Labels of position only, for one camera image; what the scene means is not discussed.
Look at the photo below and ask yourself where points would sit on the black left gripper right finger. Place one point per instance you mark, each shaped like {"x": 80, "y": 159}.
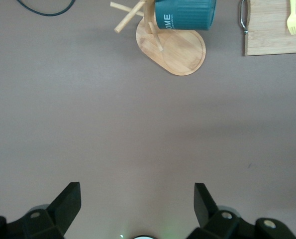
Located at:
{"x": 205, "y": 206}

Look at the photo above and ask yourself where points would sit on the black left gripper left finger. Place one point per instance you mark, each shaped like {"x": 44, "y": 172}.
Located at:
{"x": 63, "y": 206}

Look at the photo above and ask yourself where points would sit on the teal ribbed ceramic cup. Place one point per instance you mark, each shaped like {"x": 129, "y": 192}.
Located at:
{"x": 185, "y": 12}

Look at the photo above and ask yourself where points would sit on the wooden mug tree rack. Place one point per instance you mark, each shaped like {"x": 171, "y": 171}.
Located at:
{"x": 182, "y": 54}

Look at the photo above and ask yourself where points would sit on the wooden cutting board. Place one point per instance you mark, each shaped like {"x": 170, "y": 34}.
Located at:
{"x": 267, "y": 37}

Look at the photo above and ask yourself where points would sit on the yellow plastic fork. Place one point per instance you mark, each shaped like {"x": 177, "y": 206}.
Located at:
{"x": 291, "y": 23}

